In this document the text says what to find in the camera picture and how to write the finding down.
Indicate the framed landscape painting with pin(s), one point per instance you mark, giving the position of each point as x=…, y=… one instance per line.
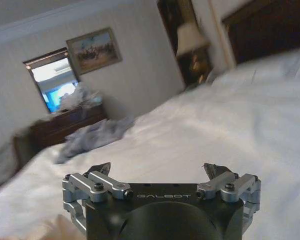
x=93, y=51

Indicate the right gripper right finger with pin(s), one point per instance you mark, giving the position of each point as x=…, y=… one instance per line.
x=226, y=185

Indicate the table lamp cream shade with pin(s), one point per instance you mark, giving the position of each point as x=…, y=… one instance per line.
x=191, y=47

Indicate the white bed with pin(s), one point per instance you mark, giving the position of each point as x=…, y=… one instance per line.
x=180, y=140

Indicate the dark wooden dresser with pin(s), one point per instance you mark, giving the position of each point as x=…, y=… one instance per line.
x=62, y=127

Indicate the dark wooden headboard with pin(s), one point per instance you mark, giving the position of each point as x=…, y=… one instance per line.
x=265, y=32

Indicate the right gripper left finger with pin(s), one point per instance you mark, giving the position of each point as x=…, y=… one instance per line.
x=95, y=183

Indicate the dark framed mirror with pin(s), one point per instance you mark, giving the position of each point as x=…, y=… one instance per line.
x=53, y=82

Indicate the white cloth pile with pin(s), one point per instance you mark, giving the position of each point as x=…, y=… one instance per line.
x=76, y=96

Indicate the blue grey garment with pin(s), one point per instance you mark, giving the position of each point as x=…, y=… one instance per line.
x=95, y=138

